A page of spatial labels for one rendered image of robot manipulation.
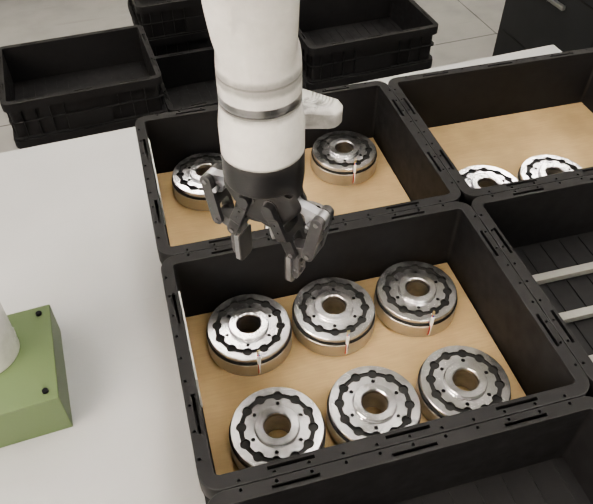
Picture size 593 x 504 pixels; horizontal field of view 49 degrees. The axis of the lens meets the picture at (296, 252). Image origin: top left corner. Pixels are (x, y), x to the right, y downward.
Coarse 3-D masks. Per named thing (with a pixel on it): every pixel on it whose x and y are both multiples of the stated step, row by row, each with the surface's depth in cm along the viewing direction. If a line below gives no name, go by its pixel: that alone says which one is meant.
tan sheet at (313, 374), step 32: (192, 320) 84; (480, 320) 84; (192, 352) 81; (384, 352) 81; (416, 352) 81; (224, 384) 78; (256, 384) 78; (288, 384) 78; (320, 384) 78; (512, 384) 78; (224, 416) 75; (224, 448) 72
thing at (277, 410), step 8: (272, 408) 71; (280, 408) 71; (288, 408) 71; (264, 416) 70; (272, 416) 71; (288, 416) 71; (296, 416) 70; (256, 424) 70; (296, 424) 70; (256, 432) 69; (264, 432) 69; (288, 432) 69; (296, 432) 69; (264, 440) 69; (272, 440) 69; (280, 440) 69; (288, 440) 69
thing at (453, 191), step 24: (384, 96) 103; (144, 120) 97; (168, 120) 98; (408, 120) 97; (144, 144) 96; (144, 168) 90; (432, 168) 90; (456, 192) 86; (336, 216) 83; (360, 216) 83; (216, 240) 80
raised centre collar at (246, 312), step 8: (240, 312) 80; (248, 312) 80; (256, 312) 80; (232, 320) 80; (264, 320) 80; (232, 328) 79; (264, 328) 79; (240, 336) 78; (248, 336) 78; (256, 336) 78
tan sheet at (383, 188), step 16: (384, 160) 107; (160, 176) 104; (304, 176) 104; (384, 176) 104; (160, 192) 101; (320, 192) 101; (336, 192) 101; (352, 192) 101; (368, 192) 101; (384, 192) 101; (400, 192) 101; (176, 208) 99; (336, 208) 99; (352, 208) 99; (368, 208) 99; (176, 224) 96; (192, 224) 96; (208, 224) 96; (224, 224) 96; (256, 224) 96; (176, 240) 94; (192, 240) 94
